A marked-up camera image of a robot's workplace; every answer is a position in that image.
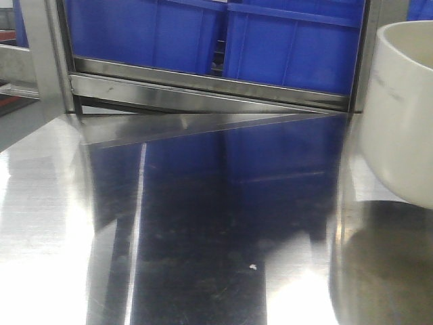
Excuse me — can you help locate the stainless steel shelf rack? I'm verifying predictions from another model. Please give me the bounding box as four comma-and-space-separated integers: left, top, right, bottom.
21, 1, 385, 114

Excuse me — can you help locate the left blue storage crate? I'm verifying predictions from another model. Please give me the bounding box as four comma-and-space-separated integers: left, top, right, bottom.
66, 1, 227, 74

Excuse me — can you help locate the blue storage crate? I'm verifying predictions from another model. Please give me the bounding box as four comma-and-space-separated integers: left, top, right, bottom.
223, 1, 365, 95
66, 1, 227, 74

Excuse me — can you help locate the right blue storage crate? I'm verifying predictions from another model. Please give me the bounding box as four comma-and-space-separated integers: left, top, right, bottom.
223, 1, 365, 95

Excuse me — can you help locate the far left blue crate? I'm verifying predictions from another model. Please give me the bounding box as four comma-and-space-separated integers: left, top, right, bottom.
13, 0, 29, 48

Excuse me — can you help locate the far right blue crate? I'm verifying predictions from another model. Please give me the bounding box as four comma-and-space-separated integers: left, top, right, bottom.
407, 0, 433, 21

